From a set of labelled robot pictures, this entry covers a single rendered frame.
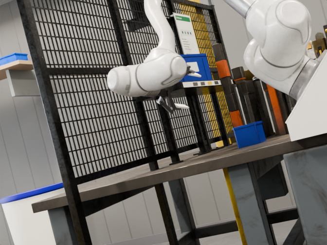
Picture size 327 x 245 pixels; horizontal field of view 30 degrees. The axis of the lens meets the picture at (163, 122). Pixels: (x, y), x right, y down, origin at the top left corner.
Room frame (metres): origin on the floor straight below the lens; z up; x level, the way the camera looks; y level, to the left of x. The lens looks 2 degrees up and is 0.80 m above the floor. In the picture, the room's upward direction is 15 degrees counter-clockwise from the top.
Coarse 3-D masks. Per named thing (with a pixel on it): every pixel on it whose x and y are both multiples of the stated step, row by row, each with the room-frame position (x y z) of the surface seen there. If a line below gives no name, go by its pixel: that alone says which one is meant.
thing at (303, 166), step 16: (288, 160) 2.10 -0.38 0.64; (304, 160) 2.09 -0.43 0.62; (320, 160) 2.07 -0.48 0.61; (304, 176) 2.09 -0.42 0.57; (320, 176) 2.07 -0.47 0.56; (304, 192) 2.10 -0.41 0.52; (320, 192) 2.08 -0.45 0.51; (304, 208) 2.10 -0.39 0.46; (320, 208) 2.08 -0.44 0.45; (304, 224) 2.10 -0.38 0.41; (320, 224) 2.09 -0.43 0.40; (320, 240) 2.09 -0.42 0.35
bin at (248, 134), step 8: (232, 128) 2.60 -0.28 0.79; (240, 128) 2.58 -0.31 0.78; (248, 128) 2.57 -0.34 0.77; (256, 128) 2.56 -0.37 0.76; (240, 136) 2.59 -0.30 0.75; (248, 136) 2.57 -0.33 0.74; (256, 136) 2.56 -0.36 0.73; (264, 136) 2.62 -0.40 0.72; (240, 144) 2.59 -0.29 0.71; (248, 144) 2.58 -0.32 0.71
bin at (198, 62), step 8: (184, 56) 2.70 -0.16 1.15; (192, 56) 2.75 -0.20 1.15; (200, 56) 2.81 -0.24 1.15; (192, 64) 2.74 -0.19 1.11; (200, 64) 2.80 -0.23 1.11; (200, 72) 2.78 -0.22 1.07; (208, 72) 2.84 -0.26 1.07; (184, 80) 2.66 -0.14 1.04; (192, 80) 2.71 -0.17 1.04; (200, 80) 2.77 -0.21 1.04
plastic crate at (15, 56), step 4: (4, 56) 4.94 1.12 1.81; (8, 56) 4.93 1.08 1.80; (12, 56) 4.92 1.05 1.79; (16, 56) 4.92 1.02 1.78; (20, 56) 4.98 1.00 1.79; (24, 56) 5.03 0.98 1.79; (0, 60) 4.96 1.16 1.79; (4, 60) 4.95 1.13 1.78; (8, 60) 4.93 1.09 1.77; (12, 60) 4.92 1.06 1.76; (16, 60) 4.91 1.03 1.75; (0, 64) 4.96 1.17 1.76; (4, 64) 4.95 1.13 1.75
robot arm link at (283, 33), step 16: (224, 0) 2.13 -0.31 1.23; (240, 0) 2.07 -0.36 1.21; (256, 0) 2.05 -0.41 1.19; (272, 0) 2.02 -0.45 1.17; (288, 0) 1.96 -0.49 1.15; (256, 16) 2.02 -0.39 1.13; (272, 16) 1.96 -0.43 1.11; (288, 16) 1.94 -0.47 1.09; (304, 16) 1.94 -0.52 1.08; (256, 32) 2.04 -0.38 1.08; (272, 32) 1.97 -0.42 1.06; (288, 32) 1.95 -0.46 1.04; (304, 32) 1.97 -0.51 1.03; (272, 48) 2.03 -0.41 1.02; (288, 48) 2.00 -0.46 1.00; (304, 48) 2.03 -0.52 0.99; (272, 64) 2.11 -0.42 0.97; (288, 64) 2.09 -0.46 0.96
